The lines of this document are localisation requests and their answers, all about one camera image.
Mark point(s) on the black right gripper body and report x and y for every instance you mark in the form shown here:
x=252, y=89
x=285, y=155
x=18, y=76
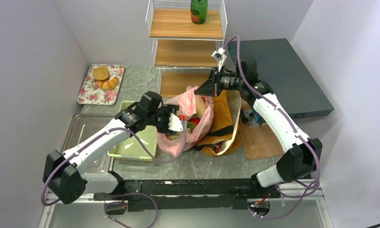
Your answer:
x=215, y=83

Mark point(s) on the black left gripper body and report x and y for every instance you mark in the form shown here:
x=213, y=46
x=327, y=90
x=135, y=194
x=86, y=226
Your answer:
x=162, y=118

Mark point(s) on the pink plastic bag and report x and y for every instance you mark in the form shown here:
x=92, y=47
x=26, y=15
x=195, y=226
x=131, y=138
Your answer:
x=184, y=141

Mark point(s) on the brown paper grocery bag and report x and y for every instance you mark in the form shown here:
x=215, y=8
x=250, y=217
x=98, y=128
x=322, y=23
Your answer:
x=223, y=137

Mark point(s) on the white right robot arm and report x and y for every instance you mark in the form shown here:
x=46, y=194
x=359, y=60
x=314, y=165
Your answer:
x=301, y=152

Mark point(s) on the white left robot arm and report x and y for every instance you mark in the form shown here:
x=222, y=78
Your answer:
x=65, y=174

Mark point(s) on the green plastic basket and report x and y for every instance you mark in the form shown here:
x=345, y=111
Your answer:
x=131, y=149

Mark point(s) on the red tomato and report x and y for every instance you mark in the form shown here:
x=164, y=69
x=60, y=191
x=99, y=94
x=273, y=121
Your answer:
x=193, y=122

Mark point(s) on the grey metal equipment box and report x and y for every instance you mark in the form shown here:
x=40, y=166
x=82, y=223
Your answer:
x=278, y=64

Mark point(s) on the croissant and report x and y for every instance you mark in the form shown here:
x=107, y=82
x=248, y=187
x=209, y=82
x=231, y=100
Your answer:
x=108, y=85

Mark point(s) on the wooden board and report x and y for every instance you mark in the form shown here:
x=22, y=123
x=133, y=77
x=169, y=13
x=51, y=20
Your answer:
x=259, y=142

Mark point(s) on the floral tray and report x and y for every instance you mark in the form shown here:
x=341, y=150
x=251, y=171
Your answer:
x=91, y=94

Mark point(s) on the green glass bottle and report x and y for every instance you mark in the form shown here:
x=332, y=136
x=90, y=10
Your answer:
x=198, y=10

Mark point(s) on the brown bread slice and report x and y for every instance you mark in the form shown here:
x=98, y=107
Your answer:
x=101, y=73

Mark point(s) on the metal baking tray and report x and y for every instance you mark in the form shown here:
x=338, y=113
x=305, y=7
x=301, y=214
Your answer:
x=81, y=128

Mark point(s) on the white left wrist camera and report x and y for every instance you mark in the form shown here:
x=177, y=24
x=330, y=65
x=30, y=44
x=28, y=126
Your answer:
x=176, y=124

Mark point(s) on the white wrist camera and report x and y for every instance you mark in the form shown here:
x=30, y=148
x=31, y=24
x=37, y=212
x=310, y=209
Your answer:
x=220, y=57
x=176, y=124

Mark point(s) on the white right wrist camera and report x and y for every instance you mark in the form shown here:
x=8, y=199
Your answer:
x=220, y=57

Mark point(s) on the white wire wooden shelf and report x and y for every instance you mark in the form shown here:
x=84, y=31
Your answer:
x=181, y=50

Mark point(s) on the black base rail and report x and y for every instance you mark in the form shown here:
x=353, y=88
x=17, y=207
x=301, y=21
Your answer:
x=189, y=194

